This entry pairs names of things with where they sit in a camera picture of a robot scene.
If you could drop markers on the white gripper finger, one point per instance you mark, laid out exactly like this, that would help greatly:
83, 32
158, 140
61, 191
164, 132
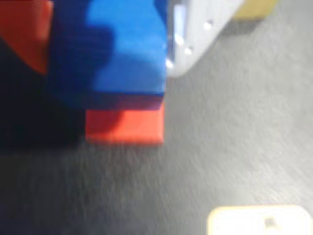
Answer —
200, 14

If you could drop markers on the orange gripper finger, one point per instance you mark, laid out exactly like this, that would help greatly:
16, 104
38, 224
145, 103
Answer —
24, 29

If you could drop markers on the blue wooden cube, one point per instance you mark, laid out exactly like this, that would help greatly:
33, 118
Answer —
127, 54

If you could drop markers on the yellow wooden cube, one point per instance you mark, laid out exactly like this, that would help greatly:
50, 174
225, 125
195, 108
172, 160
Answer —
254, 8

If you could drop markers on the red wooden cube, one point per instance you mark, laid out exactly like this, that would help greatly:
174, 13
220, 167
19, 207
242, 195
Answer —
137, 127

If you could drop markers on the black table mat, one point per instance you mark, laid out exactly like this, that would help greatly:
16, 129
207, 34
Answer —
220, 147

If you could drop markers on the yellow robot sticker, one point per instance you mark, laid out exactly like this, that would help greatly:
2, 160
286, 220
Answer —
244, 220

